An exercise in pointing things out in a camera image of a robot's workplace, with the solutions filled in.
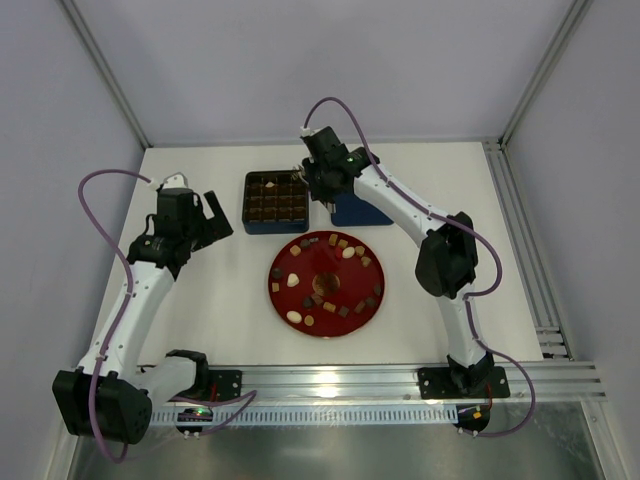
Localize blue box lid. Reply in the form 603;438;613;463
330;193;393;227

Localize white oval chocolate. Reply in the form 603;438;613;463
342;247;355;259
286;311;302;324

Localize metal tongs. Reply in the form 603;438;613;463
291;165;336;214

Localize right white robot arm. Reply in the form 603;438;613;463
301;127;495;396

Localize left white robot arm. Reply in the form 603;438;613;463
52;187;233;445

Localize blue chocolate box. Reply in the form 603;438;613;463
242;170;309;235

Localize white heart chocolate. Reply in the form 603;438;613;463
287;273;300;288

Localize white oval chocolate bottom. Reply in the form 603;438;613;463
286;311;302;324

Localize round red plate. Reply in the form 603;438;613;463
266;230;386;339

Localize left mounting plate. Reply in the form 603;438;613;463
205;369;243;402

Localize mounting plate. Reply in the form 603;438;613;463
417;367;511;400
205;369;243;402

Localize right mounting plate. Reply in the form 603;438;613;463
417;367;511;400

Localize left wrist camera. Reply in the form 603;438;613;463
147;172;189;191

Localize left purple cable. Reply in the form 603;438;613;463
79;169;259;464

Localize purple cable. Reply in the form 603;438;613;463
299;96;536;439
79;169;259;464

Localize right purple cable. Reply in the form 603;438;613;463
299;96;536;439

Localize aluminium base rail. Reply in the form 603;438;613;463
151;361;606;430

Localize right aluminium side rail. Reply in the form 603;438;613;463
482;141;574;361

